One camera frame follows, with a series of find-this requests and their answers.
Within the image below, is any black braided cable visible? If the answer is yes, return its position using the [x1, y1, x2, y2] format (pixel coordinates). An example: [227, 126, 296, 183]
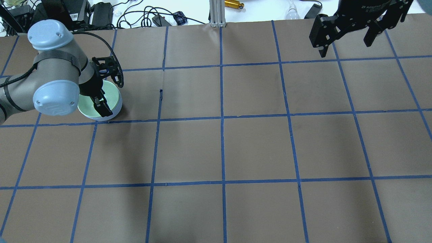
[0, 31, 117, 88]

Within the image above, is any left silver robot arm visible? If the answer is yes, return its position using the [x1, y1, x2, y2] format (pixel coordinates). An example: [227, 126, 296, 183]
[0, 19, 124, 124]

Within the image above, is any black power brick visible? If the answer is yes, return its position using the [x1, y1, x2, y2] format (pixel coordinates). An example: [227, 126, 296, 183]
[90, 2, 113, 27]

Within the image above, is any white light bulb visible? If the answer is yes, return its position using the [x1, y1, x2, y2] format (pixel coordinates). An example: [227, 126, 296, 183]
[286, 0, 300, 20]

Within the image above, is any green bowl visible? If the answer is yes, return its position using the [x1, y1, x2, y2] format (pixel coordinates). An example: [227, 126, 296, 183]
[78, 80, 123, 122]

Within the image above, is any yellow cylindrical tool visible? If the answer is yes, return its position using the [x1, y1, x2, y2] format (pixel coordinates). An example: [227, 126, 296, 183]
[224, 0, 244, 9]

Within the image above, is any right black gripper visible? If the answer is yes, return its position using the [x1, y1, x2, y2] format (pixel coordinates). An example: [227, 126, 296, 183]
[309, 0, 413, 58]

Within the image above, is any blue bowl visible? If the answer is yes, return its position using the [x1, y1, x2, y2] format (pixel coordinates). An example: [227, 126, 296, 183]
[78, 97, 123, 122]

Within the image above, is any aluminium frame post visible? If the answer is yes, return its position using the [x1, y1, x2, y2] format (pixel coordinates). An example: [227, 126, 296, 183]
[209, 0, 226, 28]

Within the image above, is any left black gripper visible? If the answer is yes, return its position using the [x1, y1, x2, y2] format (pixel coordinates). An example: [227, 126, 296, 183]
[80, 56, 124, 117]

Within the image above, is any black adapter on desk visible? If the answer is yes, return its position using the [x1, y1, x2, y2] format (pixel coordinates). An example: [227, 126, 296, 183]
[304, 4, 322, 19]

